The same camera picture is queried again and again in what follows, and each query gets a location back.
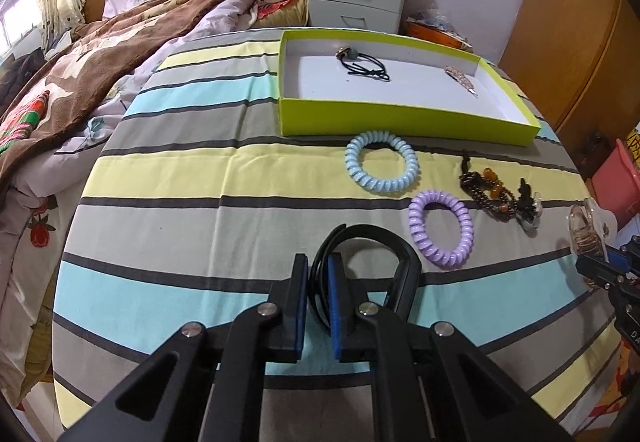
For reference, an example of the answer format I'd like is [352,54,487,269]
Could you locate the light blue spiral hair tie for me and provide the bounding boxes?
[342,131,420,196]

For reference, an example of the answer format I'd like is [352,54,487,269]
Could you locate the large wooden wardrobe right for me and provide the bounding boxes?
[499,0,639,177]

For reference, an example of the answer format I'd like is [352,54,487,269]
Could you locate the black headband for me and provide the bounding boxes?
[307,224,422,335]

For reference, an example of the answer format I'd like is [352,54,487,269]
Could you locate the orange storage bin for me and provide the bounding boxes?
[402,20,473,53]

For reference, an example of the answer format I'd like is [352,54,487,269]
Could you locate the brown beaded bracelet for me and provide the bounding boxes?
[458,148,545,234]

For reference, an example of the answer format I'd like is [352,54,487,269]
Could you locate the large translucent hair claw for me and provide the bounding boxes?
[567,197,617,261]

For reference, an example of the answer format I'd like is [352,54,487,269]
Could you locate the brown fleece blanket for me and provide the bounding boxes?
[1,0,224,191]

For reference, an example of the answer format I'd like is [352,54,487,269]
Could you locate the purple spiral hair tie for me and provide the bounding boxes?
[406,188,475,270]

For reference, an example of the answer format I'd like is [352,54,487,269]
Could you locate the black charm hair elastic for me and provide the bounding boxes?
[335,46,390,82]

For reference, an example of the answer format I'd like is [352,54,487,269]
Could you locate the pink plastic bucket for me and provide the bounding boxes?
[591,139,640,229]

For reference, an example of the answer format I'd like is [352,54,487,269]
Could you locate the striped tablecloth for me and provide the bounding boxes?
[53,30,620,431]

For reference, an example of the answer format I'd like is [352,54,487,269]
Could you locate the green shallow tray box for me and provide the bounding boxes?
[278,28,541,147]

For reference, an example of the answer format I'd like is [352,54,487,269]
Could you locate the white floral duvet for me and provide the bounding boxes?
[1,0,255,406]

